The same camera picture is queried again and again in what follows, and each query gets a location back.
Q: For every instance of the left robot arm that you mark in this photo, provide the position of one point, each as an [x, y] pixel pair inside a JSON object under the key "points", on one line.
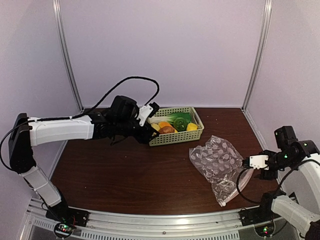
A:
{"points": [[124, 118]]}

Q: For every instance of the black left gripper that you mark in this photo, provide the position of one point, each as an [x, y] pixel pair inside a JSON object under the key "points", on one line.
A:
{"points": [[144, 137]]}

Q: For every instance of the left aluminium frame post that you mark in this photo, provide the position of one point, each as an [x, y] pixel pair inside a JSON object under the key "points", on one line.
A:
{"points": [[65, 53]]}

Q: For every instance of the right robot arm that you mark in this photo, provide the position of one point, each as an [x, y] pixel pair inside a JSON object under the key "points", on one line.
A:
{"points": [[301, 159]]}

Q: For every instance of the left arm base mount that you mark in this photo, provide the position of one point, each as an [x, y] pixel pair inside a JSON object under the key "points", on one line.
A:
{"points": [[68, 215]]}

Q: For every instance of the green lime toy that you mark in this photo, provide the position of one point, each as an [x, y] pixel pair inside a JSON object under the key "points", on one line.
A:
{"points": [[180, 124]]}

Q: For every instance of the left circuit board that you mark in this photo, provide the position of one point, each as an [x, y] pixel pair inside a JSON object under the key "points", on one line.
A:
{"points": [[62, 230]]}

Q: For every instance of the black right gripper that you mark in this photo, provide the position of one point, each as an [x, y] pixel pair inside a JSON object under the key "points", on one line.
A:
{"points": [[268, 176]]}

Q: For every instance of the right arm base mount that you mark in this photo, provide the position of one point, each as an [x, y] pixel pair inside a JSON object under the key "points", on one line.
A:
{"points": [[255, 215]]}

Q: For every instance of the brown potato toy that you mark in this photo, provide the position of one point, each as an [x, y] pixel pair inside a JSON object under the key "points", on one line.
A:
{"points": [[167, 130]]}

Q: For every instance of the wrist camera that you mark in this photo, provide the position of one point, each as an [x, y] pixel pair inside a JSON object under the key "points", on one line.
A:
{"points": [[147, 111], [256, 162]]}

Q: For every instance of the circuit board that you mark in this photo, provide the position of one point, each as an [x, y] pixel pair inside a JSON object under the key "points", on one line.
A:
{"points": [[62, 230], [264, 230]]}

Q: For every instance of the aluminium frame post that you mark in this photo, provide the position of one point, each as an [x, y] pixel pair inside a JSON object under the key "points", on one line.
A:
{"points": [[65, 53], [263, 36]]}

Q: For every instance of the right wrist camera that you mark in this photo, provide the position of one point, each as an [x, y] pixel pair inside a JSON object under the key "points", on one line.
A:
{"points": [[256, 162]]}

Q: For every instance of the orange mango toy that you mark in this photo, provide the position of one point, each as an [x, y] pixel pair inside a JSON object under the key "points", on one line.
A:
{"points": [[163, 124]]}

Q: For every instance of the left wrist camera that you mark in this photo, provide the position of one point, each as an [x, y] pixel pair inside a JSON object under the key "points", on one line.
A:
{"points": [[147, 111]]}

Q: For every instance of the yellow lemon toy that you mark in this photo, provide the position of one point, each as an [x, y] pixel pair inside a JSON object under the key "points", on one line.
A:
{"points": [[192, 127]]}

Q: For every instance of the clear zip top bag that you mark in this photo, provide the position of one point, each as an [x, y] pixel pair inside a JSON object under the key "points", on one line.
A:
{"points": [[220, 163]]}

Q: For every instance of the green plastic basket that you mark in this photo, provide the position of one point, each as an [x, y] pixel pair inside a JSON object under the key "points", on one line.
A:
{"points": [[180, 136]]}

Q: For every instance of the right circuit board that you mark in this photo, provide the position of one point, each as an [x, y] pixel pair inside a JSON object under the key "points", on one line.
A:
{"points": [[264, 230]]}

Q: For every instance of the aluminium front rail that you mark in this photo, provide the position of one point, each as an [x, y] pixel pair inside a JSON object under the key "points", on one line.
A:
{"points": [[223, 225]]}

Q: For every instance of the green bok choy toy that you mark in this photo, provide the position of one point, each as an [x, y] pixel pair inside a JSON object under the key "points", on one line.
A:
{"points": [[170, 118]]}

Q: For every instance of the right aluminium frame post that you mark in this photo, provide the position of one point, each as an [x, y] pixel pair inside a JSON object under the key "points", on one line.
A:
{"points": [[263, 36]]}

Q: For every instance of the pale yellow bumpy fruit toy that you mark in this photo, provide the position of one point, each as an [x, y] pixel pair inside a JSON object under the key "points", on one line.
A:
{"points": [[156, 126]]}

